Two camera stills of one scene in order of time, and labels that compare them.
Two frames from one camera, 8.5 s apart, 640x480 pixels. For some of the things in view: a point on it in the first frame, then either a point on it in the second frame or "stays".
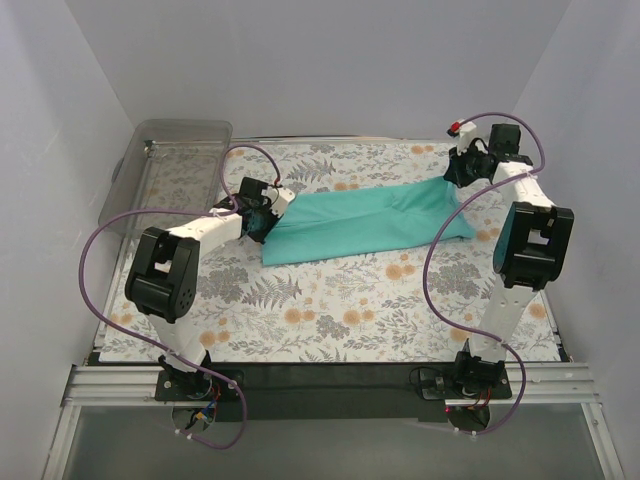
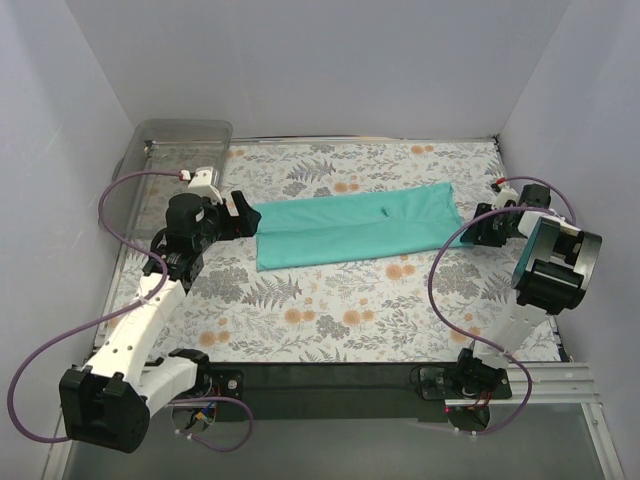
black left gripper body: x=261 y=227 -> x=235 y=214
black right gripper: x=455 y=173 -> x=489 y=226
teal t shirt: x=332 y=224 stays
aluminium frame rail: x=530 y=385 stays
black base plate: x=332 y=392 stays
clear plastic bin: x=169 y=175 stays
